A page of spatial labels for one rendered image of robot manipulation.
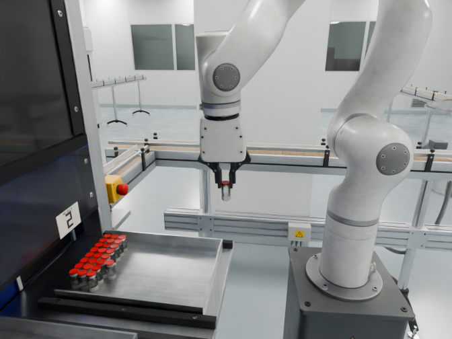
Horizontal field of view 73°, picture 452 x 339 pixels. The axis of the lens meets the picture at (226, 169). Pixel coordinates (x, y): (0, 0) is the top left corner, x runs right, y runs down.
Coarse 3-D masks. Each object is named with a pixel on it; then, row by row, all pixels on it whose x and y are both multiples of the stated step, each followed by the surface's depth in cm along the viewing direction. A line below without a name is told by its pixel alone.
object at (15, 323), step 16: (0, 320) 62; (16, 320) 61; (32, 320) 61; (0, 336) 61; (16, 336) 61; (32, 336) 61; (48, 336) 61; (64, 336) 61; (80, 336) 60; (96, 336) 60; (112, 336) 59; (128, 336) 58
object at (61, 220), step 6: (66, 210) 76; (72, 210) 78; (78, 210) 81; (60, 216) 74; (72, 216) 79; (78, 216) 81; (60, 222) 74; (66, 222) 76; (72, 222) 79; (78, 222) 81; (60, 228) 74; (66, 228) 76; (72, 228) 79; (60, 234) 74; (66, 234) 77
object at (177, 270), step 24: (144, 240) 92; (168, 240) 91; (192, 240) 89; (216, 240) 88; (120, 264) 83; (144, 264) 83; (168, 264) 83; (192, 264) 83; (216, 264) 79; (120, 288) 74; (144, 288) 74; (168, 288) 74; (192, 288) 74; (192, 312) 65
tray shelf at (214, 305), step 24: (96, 240) 94; (72, 264) 83; (48, 288) 74; (216, 288) 74; (0, 312) 67; (24, 312) 67; (48, 312) 67; (72, 312) 67; (216, 312) 67; (192, 336) 62
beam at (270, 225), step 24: (168, 216) 181; (192, 216) 178; (216, 216) 176; (240, 216) 177; (264, 216) 176; (288, 216) 177; (312, 216) 176; (312, 240) 173; (384, 240) 166; (408, 240) 165; (432, 240) 164
